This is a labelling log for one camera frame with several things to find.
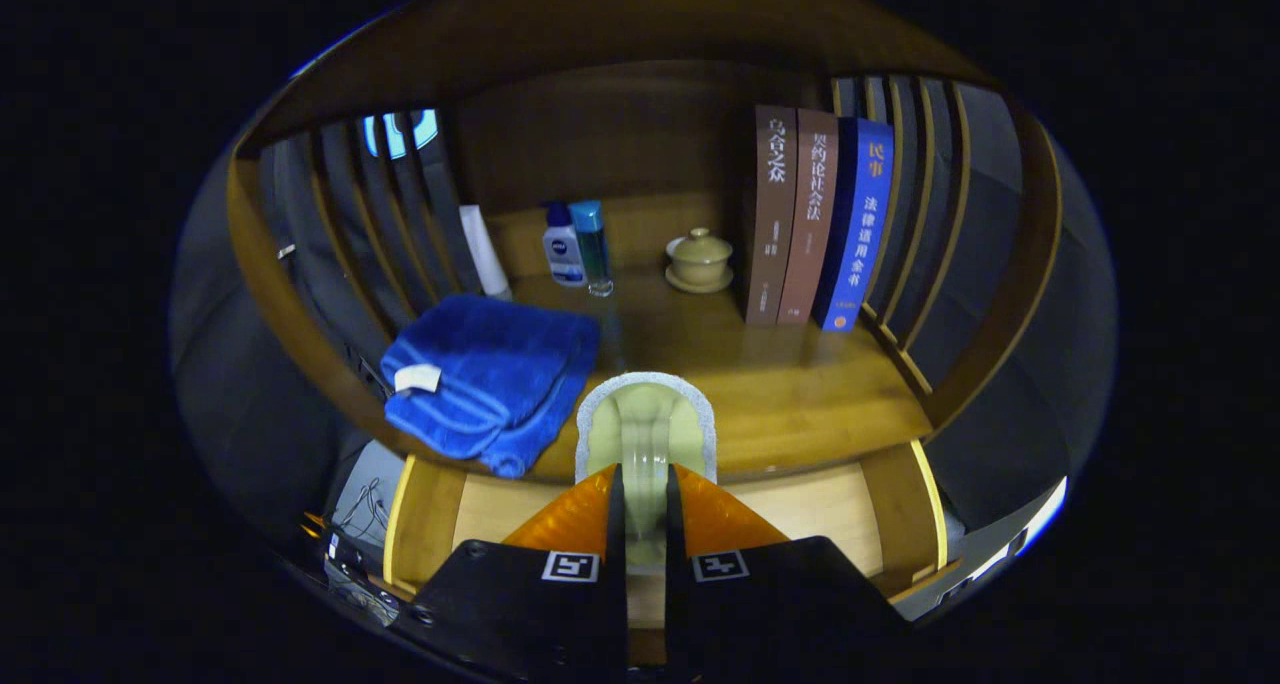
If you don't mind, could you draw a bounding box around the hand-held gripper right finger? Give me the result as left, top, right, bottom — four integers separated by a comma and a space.
665, 464, 911, 683

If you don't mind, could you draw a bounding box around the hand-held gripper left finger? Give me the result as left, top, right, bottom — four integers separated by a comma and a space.
390, 464, 629, 683

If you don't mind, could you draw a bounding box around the wooden drawer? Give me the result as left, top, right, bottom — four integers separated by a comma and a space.
383, 439, 951, 665

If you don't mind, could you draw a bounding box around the wooden countertop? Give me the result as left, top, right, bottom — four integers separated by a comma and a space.
400, 264, 936, 485

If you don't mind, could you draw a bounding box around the wooden cabinet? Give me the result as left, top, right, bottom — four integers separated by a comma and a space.
225, 0, 1063, 485

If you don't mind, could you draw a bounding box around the blue towel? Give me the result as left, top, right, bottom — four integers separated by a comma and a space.
380, 294, 603, 480

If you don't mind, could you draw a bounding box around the black electronics box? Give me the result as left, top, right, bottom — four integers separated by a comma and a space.
320, 529, 401, 625

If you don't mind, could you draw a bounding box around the beige lidded teacup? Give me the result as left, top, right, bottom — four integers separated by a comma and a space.
665, 227, 736, 295

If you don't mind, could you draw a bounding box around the white bottle with blue label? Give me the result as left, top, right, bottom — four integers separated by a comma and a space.
543, 202, 588, 287

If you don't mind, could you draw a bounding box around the teal bottle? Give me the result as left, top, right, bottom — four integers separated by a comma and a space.
568, 200, 614, 297

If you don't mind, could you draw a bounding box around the white tube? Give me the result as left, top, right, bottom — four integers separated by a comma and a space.
460, 204, 513, 300

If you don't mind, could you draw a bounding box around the dark brown book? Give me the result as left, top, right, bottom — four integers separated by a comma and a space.
743, 104, 799, 327

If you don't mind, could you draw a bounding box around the reddish brown book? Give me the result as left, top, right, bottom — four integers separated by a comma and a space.
778, 107, 841, 325

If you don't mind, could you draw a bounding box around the blue book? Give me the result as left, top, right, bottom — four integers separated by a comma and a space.
812, 117, 896, 333

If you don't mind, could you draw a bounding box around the white slotted unit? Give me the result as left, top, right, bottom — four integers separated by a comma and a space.
935, 476, 1069, 605

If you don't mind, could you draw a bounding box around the bundle of cables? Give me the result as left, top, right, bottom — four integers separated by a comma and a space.
335, 479, 386, 545

